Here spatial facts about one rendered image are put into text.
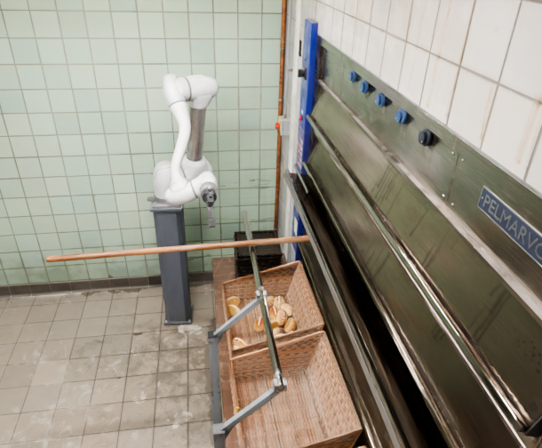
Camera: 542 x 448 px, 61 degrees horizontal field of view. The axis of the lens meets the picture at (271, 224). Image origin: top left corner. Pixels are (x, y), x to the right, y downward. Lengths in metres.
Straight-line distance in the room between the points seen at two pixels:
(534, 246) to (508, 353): 0.23
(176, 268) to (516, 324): 2.56
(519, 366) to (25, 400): 2.93
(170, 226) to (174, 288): 0.52
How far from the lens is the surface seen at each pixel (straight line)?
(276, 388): 1.69
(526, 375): 1.04
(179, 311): 3.54
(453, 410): 1.30
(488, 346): 1.11
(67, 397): 3.35
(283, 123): 3.01
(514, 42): 1.03
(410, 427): 1.36
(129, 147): 3.42
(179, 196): 2.52
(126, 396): 3.24
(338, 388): 2.18
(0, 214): 3.87
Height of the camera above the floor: 2.47
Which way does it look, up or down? 31 degrees down
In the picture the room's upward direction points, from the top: 2 degrees clockwise
